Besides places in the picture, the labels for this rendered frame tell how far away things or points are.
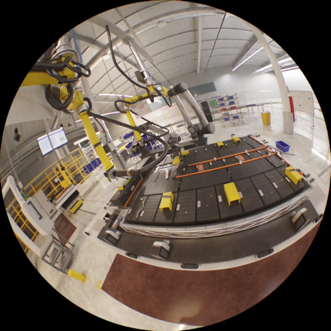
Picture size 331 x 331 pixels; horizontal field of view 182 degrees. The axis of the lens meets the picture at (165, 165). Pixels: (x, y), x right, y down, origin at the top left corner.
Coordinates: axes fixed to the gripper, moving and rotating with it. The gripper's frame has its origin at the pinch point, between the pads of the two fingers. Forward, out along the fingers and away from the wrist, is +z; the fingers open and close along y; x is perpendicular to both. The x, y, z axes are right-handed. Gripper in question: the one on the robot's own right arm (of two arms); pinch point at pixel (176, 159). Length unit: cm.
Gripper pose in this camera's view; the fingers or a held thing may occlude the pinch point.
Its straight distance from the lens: 125.6
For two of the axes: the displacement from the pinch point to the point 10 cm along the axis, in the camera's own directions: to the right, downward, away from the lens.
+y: -9.0, 2.2, 3.7
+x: -4.2, -3.2, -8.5
